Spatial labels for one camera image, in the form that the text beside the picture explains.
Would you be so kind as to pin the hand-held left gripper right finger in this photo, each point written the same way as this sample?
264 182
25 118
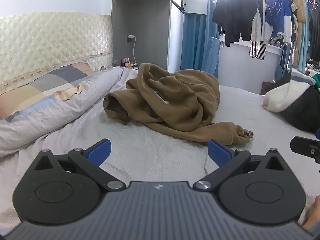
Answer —
220 153

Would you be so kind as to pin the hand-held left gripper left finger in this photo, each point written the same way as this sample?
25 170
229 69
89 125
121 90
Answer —
100 152

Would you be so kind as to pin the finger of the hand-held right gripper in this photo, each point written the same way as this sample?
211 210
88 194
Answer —
306 148

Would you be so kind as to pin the brown hoodie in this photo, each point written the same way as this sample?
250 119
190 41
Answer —
175 100

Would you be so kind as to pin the person's right hand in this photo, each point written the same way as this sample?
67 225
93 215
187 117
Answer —
313 212

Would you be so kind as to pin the black garment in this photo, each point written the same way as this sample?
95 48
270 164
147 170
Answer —
303 112

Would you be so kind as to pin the light grey quilt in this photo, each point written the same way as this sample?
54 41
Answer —
62 115

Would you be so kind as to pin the white fleece jacket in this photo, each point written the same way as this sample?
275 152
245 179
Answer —
282 97

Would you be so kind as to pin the bed with white sheet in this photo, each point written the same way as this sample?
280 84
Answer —
155 140

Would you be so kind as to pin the patchwork pillow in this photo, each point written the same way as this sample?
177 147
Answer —
57 77

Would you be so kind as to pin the row of small bottles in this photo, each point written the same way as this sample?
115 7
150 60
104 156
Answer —
126 62

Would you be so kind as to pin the teal hanging garment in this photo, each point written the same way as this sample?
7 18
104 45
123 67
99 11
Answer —
303 47

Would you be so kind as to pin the striped hanging shirt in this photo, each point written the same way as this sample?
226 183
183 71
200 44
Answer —
257 50

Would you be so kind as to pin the dark hanging garments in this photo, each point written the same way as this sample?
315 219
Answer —
315 35

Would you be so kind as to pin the blue curtain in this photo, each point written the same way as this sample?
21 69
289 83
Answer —
191 42

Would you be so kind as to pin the cream quilted headboard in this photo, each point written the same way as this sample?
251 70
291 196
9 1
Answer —
50 37

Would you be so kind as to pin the beige hanging garment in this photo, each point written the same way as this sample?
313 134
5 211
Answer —
298 7

